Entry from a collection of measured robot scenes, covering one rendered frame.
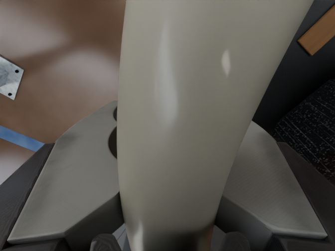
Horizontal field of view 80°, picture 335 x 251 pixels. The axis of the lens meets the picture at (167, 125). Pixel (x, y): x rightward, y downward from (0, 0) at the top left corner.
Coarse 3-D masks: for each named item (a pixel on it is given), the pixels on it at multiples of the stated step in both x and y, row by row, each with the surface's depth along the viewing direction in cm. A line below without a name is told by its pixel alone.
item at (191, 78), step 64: (128, 0) 3; (192, 0) 2; (256, 0) 2; (128, 64) 3; (192, 64) 3; (256, 64) 3; (128, 128) 4; (192, 128) 3; (128, 192) 5; (192, 192) 4
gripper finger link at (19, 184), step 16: (48, 144) 8; (32, 160) 7; (16, 176) 6; (32, 176) 6; (0, 192) 6; (16, 192) 6; (0, 208) 5; (16, 208) 5; (0, 224) 5; (0, 240) 5; (48, 240) 5; (64, 240) 5
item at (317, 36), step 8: (328, 16) 83; (320, 24) 85; (328, 24) 84; (312, 32) 86; (320, 32) 86; (328, 32) 86; (304, 40) 88; (312, 40) 88; (320, 40) 88; (328, 40) 87; (312, 48) 89
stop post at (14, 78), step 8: (0, 56) 98; (0, 64) 100; (8, 64) 100; (0, 72) 99; (8, 72) 102; (16, 72) 101; (0, 80) 100; (8, 80) 104; (16, 80) 104; (0, 88) 106; (8, 88) 106; (16, 88) 106; (8, 96) 108
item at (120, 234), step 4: (124, 224) 100; (120, 228) 104; (124, 228) 96; (116, 232) 109; (120, 232) 100; (124, 232) 93; (116, 236) 104; (120, 236) 96; (124, 236) 90; (120, 240) 93; (124, 240) 87; (128, 240) 87; (120, 244) 90; (124, 244) 85; (128, 244) 86; (124, 248) 84; (128, 248) 84
